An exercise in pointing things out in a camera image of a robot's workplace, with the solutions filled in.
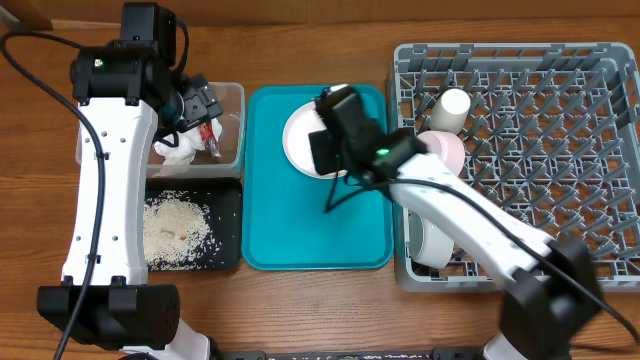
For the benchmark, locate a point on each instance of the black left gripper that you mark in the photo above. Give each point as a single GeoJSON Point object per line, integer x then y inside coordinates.
{"type": "Point", "coordinates": [200, 99]}

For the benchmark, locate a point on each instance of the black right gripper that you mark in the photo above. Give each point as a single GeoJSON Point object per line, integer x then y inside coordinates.
{"type": "Point", "coordinates": [320, 155]}

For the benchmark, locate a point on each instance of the pink plate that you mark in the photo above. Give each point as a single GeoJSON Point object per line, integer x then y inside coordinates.
{"type": "Point", "coordinates": [295, 139]}

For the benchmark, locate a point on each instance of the red candy wrapper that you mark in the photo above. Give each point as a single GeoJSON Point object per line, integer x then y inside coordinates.
{"type": "Point", "coordinates": [209, 138]}

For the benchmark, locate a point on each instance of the white napkin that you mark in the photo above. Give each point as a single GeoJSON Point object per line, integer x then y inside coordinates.
{"type": "Point", "coordinates": [189, 146]}

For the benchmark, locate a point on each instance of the pink bowl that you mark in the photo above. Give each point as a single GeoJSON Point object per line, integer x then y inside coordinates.
{"type": "Point", "coordinates": [447, 146]}

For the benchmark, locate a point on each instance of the cream paper cup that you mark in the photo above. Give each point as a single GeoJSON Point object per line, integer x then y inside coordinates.
{"type": "Point", "coordinates": [450, 111]}

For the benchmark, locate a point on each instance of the white rice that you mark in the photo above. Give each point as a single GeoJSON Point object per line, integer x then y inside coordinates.
{"type": "Point", "coordinates": [178, 232]}

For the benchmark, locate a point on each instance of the white bowl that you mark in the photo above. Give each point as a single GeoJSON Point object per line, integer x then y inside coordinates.
{"type": "Point", "coordinates": [428, 245]}

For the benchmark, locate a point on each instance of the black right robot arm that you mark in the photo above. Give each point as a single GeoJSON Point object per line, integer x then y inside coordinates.
{"type": "Point", "coordinates": [549, 287]}

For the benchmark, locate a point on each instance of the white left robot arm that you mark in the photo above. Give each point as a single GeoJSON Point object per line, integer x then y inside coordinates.
{"type": "Point", "coordinates": [104, 297]}

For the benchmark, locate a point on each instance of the grey dishwasher rack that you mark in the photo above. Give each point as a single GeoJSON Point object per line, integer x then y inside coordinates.
{"type": "Point", "coordinates": [552, 135]}

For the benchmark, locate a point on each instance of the clear plastic bin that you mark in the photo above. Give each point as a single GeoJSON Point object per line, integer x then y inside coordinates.
{"type": "Point", "coordinates": [230, 130]}

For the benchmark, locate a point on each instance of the teal serving tray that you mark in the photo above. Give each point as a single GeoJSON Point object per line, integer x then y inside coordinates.
{"type": "Point", "coordinates": [292, 221]}

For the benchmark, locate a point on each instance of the black plastic tray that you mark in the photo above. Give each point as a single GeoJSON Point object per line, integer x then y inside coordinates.
{"type": "Point", "coordinates": [224, 196]}

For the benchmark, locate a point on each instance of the black mounting rail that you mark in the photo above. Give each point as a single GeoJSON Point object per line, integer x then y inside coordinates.
{"type": "Point", "coordinates": [438, 353]}

